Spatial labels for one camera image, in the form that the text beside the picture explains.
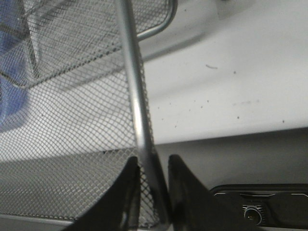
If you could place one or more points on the blue plastic tray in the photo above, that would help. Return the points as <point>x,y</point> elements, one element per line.
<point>12,64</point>

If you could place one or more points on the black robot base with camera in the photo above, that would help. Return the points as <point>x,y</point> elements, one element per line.
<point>268,205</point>

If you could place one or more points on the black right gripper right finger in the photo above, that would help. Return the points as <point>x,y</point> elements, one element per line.
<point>194,208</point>

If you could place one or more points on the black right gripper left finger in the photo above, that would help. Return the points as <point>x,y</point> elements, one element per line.
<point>119,208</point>

